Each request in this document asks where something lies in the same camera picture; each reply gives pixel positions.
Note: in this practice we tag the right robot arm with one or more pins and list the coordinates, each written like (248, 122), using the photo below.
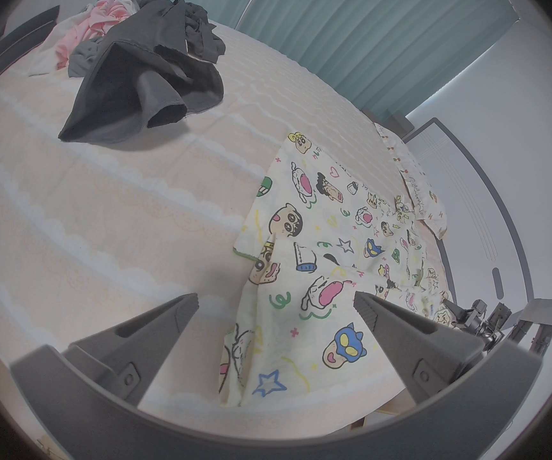
(537, 319)

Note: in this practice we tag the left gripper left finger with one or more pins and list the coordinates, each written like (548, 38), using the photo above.
(151, 338)

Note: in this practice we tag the grey bedside table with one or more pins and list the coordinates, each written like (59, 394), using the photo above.
(396, 122)

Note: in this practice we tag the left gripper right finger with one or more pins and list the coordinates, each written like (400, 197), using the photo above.
(415, 348)

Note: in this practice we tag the pile of clothes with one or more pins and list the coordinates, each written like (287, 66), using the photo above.
(127, 79)

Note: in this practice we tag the white printed pillow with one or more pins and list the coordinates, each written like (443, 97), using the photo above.
(415, 185)

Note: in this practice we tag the white printed pyjama top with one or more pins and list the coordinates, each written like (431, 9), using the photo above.
(314, 257)

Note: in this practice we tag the bed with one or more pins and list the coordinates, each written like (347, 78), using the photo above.
(113, 209)

